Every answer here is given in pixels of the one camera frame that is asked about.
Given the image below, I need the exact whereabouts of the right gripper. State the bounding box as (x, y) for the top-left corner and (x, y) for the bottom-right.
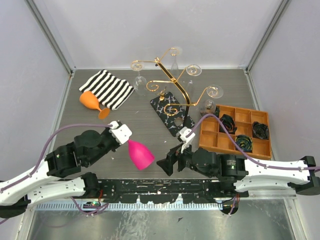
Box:
(156, 138), (214, 178)

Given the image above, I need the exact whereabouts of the pink plastic wine glass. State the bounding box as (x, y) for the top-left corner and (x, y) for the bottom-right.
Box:
(128, 139), (155, 170)

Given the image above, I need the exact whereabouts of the gold wine glass rack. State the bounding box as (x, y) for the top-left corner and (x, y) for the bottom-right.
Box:
(138, 57), (211, 137)

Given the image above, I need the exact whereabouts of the orange plastic wine glass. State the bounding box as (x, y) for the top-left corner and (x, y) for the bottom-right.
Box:
(79, 91), (110, 120)

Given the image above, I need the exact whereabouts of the clear stemless glass tumbler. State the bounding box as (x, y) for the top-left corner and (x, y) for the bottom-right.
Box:
(130, 60), (147, 96)

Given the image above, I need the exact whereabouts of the clear round wine glass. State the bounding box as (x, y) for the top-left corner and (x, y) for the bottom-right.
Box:
(199, 84), (224, 117)

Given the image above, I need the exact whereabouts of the clear champagne flute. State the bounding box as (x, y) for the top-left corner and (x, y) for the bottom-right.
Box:
(186, 64), (202, 93)
(170, 46), (183, 79)

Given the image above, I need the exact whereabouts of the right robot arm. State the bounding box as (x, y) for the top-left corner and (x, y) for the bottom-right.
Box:
(157, 145), (320, 197)

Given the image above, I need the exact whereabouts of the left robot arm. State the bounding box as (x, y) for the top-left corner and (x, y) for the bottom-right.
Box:
(0, 127), (132, 219)

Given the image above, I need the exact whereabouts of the striped black white cloth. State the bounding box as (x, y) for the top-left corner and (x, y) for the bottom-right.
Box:
(78, 69), (135, 111)

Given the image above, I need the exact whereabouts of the orange compartment tray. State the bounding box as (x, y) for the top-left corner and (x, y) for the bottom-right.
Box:
(199, 105), (272, 160)

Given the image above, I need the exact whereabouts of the black coil centre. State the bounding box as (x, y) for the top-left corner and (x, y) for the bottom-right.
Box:
(219, 114), (237, 135)

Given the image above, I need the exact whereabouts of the black coil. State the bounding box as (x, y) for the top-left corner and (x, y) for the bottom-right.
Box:
(252, 121), (270, 140)
(213, 106), (220, 118)
(235, 134), (253, 153)
(219, 114), (237, 135)

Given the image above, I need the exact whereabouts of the black coil top left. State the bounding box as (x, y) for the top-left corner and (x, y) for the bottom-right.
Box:
(213, 106), (220, 118)

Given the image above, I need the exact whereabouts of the black coil bottom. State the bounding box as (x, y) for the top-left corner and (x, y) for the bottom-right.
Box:
(235, 134), (253, 153)

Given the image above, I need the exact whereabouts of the black coil right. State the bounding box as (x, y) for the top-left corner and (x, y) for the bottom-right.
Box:
(252, 121), (270, 140)

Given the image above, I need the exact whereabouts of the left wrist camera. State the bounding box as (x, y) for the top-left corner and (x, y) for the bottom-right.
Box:
(109, 121), (133, 145)

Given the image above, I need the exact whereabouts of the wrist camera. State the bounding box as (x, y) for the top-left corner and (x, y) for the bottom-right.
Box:
(176, 126), (196, 154)
(109, 121), (133, 145)

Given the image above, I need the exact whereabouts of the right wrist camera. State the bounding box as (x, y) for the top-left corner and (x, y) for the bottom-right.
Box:
(176, 126), (196, 154)

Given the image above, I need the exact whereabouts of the black mounting base plate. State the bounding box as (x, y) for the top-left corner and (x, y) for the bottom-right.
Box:
(94, 179), (236, 204)

